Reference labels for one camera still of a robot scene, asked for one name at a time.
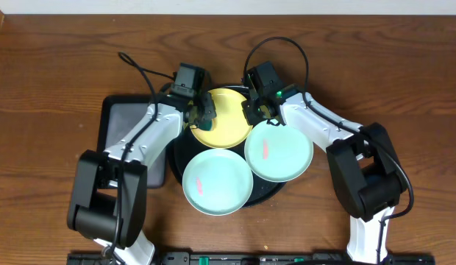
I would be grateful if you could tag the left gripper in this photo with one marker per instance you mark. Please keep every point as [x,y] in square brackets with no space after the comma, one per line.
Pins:
[211,107]

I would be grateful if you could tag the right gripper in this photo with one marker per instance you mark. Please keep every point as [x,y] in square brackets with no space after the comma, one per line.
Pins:
[251,117]

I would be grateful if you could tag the yellow plate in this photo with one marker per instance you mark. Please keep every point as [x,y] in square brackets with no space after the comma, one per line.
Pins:
[229,127]

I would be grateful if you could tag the green sponge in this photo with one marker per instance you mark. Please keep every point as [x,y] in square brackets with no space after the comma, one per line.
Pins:
[205,125]

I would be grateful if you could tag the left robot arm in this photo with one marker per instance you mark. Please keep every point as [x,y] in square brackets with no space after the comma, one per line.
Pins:
[108,200]

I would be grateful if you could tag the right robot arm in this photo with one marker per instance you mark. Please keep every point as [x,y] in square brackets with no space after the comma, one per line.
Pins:
[367,177]

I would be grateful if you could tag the black rectangular tray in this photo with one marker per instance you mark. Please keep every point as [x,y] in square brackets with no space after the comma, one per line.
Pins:
[119,114]

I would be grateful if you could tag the light green plate right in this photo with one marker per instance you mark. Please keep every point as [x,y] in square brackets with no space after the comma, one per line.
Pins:
[277,153]

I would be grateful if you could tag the light green plate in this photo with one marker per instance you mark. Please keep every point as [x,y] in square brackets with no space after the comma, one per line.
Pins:
[277,153]
[217,182]

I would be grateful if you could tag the light green plate front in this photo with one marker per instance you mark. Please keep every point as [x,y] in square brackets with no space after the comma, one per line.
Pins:
[217,182]

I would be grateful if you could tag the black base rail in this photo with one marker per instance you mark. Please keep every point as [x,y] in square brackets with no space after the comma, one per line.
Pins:
[186,258]

